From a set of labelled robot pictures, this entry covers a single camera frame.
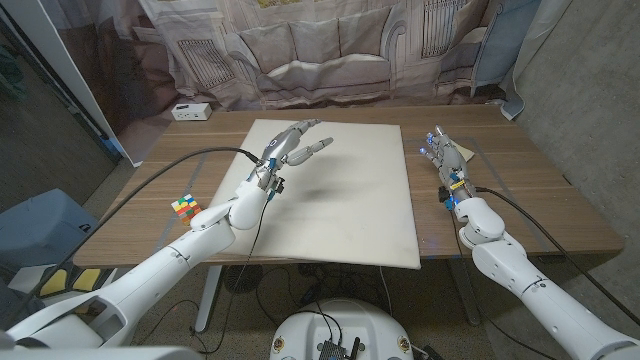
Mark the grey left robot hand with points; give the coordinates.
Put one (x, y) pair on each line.
(280, 147)

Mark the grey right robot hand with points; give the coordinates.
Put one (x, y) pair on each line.
(452, 160)

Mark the white memory foam sheet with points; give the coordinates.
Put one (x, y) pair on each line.
(350, 210)

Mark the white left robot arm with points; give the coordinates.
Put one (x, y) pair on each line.
(200, 240)

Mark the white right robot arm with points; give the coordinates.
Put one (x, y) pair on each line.
(500, 260)

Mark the multicoloured Rubik's cube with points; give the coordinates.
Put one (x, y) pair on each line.
(186, 210)

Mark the small yellow sponge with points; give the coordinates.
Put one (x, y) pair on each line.
(467, 153)

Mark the white power strip box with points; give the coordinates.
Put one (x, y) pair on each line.
(191, 112)

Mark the printed sofa backdrop cloth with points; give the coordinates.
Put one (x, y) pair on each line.
(320, 50)

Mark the pale fabric curtain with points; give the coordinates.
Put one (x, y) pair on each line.
(530, 50)

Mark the grey table leg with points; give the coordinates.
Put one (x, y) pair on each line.
(465, 295)

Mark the black round floor fan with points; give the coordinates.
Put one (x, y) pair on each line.
(242, 279)

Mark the white table leg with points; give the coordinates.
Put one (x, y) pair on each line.
(207, 300)

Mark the white robot torso base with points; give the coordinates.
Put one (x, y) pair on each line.
(350, 325)

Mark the white partition board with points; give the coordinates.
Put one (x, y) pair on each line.
(62, 65)

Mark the yellow and black floor object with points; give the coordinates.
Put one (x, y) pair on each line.
(87, 279)

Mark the blue plastic bin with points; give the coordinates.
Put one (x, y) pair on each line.
(40, 230)

